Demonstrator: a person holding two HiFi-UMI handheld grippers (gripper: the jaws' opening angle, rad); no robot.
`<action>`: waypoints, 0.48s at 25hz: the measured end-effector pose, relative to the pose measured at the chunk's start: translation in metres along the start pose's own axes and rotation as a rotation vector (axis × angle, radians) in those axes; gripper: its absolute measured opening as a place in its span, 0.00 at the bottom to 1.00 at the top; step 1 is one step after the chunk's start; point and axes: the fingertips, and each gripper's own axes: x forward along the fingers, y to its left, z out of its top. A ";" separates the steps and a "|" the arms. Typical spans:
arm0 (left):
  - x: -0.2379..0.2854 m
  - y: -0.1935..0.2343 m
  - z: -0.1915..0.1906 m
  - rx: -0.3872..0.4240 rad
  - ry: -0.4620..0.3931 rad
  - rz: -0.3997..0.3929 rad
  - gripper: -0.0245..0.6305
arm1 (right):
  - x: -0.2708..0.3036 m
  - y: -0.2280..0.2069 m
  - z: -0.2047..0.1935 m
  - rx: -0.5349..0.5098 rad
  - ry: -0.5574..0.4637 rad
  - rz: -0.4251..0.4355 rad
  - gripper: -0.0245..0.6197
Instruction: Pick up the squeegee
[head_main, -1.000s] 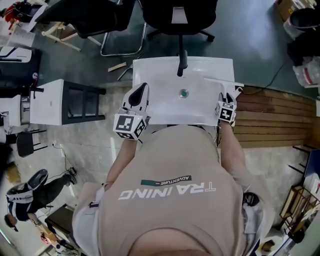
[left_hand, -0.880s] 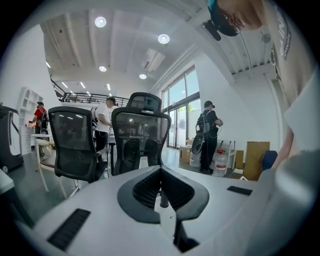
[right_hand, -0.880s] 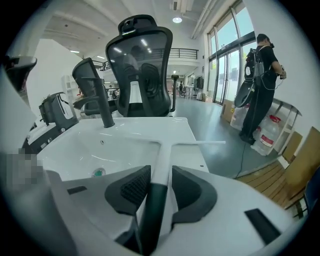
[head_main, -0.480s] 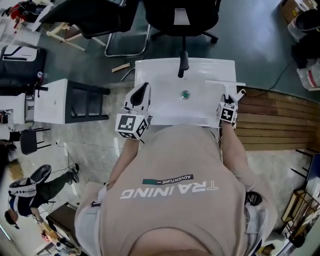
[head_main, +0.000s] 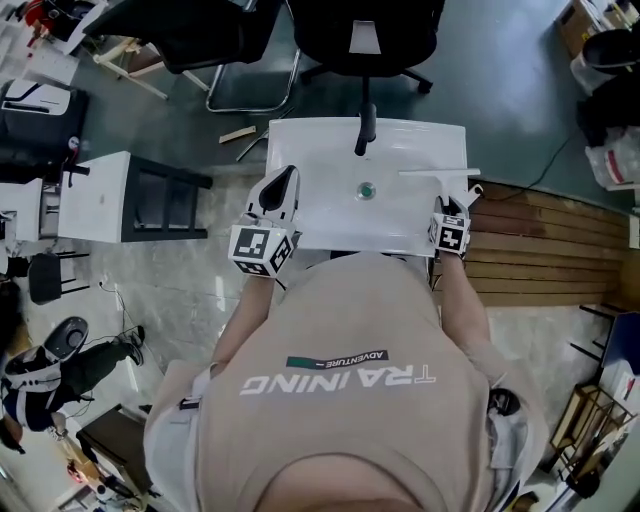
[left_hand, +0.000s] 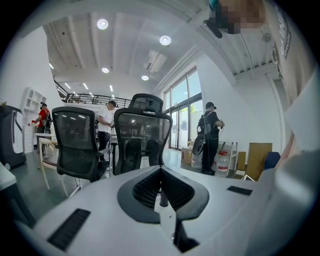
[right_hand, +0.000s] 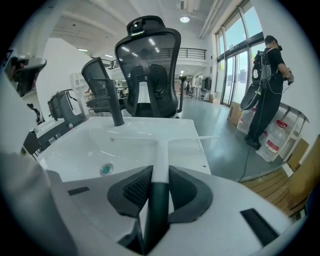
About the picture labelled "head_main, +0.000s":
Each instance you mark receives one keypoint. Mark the black sink faucet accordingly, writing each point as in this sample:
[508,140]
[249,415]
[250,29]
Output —
[366,125]

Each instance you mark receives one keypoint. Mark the open cardboard box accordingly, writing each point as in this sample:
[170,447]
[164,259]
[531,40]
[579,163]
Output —
[580,25]

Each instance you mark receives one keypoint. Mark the person's right forearm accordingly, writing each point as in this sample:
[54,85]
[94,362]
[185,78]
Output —
[462,300]

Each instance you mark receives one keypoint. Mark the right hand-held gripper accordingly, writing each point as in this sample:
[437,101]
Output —
[450,235]

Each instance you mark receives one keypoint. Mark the clear plastic bag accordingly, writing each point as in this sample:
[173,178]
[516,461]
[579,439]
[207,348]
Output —
[615,160]

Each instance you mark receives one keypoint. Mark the black round bin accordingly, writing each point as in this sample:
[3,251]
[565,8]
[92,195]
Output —
[610,47]

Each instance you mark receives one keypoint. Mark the white squeegee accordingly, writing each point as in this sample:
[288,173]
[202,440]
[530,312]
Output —
[435,172]

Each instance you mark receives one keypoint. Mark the white sink basin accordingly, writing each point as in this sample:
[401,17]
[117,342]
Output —
[325,200]

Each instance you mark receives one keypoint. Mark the wooden frame rack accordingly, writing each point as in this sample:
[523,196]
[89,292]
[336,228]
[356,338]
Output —
[590,430]

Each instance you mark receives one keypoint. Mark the black mesh chair chrome base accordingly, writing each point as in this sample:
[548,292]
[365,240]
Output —
[200,30]

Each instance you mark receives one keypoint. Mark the wooden slat deck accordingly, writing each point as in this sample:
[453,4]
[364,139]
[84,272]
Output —
[540,250]

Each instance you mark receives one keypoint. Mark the black stool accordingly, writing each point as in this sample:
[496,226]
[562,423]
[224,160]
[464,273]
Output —
[47,277]

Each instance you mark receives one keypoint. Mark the light wooden chair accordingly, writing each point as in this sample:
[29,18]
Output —
[130,65]

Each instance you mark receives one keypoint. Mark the person's beige shirt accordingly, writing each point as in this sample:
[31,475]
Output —
[350,375]

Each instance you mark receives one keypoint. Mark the round sink drain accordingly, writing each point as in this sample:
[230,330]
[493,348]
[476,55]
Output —
[366,191]

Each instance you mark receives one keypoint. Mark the dark wooden table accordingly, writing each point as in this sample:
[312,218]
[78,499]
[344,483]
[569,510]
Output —
[115,445]

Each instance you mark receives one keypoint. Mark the black office chair with headrest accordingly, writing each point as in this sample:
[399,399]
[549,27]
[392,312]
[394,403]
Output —
[365,30]

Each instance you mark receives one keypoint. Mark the wooden stick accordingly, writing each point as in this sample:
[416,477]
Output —
[237,135]

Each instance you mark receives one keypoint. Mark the black bag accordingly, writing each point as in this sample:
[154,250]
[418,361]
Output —
[605,110]

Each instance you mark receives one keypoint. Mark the blue chair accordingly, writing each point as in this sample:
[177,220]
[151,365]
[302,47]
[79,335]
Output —
[620,340]

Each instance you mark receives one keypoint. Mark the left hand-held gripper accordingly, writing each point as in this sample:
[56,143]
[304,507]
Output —
[250,245]

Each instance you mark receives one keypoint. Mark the white side table black frame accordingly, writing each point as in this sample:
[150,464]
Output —
[95,195]

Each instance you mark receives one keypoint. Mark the round white table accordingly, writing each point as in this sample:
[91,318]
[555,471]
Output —
[80,25]

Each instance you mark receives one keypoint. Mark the person's left forearm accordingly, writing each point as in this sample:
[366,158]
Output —
[252,310]

